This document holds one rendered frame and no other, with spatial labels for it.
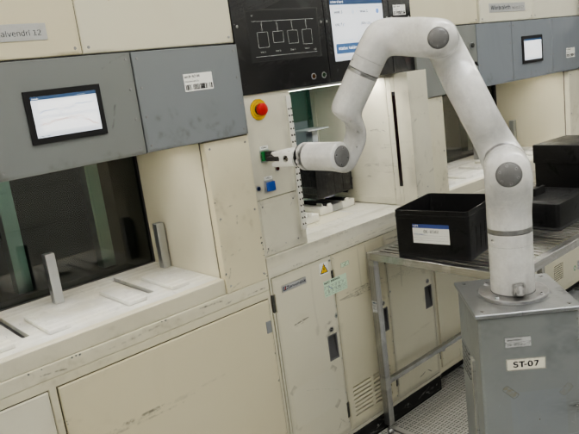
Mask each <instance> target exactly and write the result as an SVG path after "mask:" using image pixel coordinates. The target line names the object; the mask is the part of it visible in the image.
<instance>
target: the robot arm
mask: <svg viewBox="0 0 579 434"><path fill-rule="evenodd" d="M391 56H407V57H418V58H429V59H430V60H431V62H432V64H433V67H434V69H435V71H436V73H437V75H438V77H439V80H440V82H441V83H442V86H443V88H444V90H445V93H446V94H447V96H448V98H449V100H450V102H451V104H452V106H453V108H454V109H455V111H456V113H457V115H458V118H459V119H460V121H461V122H462V124H463V126H464V129H465V130H466V132H467V134H468V135H469V137H470V140H471V142H472V144H473V146H474V147H475V149H476V153H477V155H478V157H479V159H480V162H481V165H482V168H483V175H484V187H485V201H486V219H487V232H488V247H489V273H490V282H485V283H484V284H483V285H482V286H481V287H480V288H479V289H478V294H479V296H480V297H481V298H482V299H483V300H485V301H488V302H491V303H495V304H500V305H510V306H514V305H526V304H532V303H535V302H539V301H542V300H544V299H545V298H547V296H548V295H549V288H548V287H547V286H546V285H544V284H543V283H542V282H537V281H535V268H534V249H533V232H532V197H533V177H532V166H531V163H530V160H529V158H528V157H527V155H526V154H525V152H524V150H523V149H522V147H521V146H520V144H519V143H518V141H517V140H516V138H515V137H514V136H513V134H512V132H511V131H510V129H509V128H508V126H507V123H506V122H505V121H504V119H503V117H502V116H501V113H500V111H499V109H498V108H497V106H496V104H495V101H494V99H493V97H492V96H491V95H490V93H489V90H488V88H487V86H486V84H485V83H484V81H483V78H482V76H481V74H480V72H479V70H478V69H477V67H476V65H475V63H474V61H473V59H472V57H471V56H470V53H469V51H468V49H467V47H466V45H465V44H464V42H463V40H462V38H461V36H460V34H459V32H458V30H457V28H456V26H455V25H454V24H453V23H452V22H451V21H449V20H447V19H444V18H438V17H389V18H383V19H379V20H376V21H374V22H373V23H371V24H370V25H369V26H368V27H367V29H366V30H365V31H364V33H363V35H362V37H361V39H360V41H359V43H358V46H357V48H356V50H355V53H354V54H353V56H352V59H351V62H350V64H349V65H348V67H347V70H346V73H345V75H344V77H343V79H342V81H341V84H340V86H339V89H338V91H337V93H336V95H335V98H334V99H333V105H332V111H333V114H334V115H335V116H337V117H338V118H339V119H341V120H342V121H343V122H344V123H345V125H346V134H345V137H344V140H343V142H303V143H301V144H300V145H298V146H297V147H291V148H286V149H283V150H279V151H267V152H265V160H266V161H275V162H274V163H272V166H273V167H290V166H297V167H299V168H300V169H302V170H305V171H336V172H341V173H347V172H349V171H351V170H352V169H353V168H354V167H355V165H356V164H357V162H358V160H359V158H360V155H361V153H362V151H363V149H364V145H365V142H366V128H365V125H364V120H363V117H362V112H363V109H364V106H365V104H366V103H367V101H368V99H369V96H370V93H371V92H372V90H373V88H374V86H375V84H376V82H377V80H378V78H379V76H380V73H381V71H382V69H383V67H384V65H385V63H386V61H387V59H388V58H389V57H391Z"/></svg>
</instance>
